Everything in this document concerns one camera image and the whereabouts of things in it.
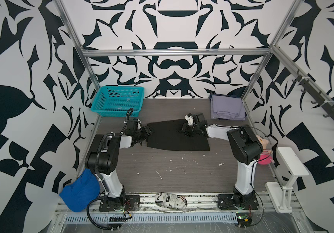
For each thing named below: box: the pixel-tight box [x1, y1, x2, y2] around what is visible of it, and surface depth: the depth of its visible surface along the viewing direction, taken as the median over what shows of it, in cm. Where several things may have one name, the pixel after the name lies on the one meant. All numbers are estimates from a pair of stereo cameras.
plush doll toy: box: [255, 134, 275, 165], surface depth 89 cm
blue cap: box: [58, 167, 101, 213], surface depth 76 cm
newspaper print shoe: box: [154, 192, 188, 210], surface depth 74 cm
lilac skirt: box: [210, 95, 246, 121], surface depth 108 cm
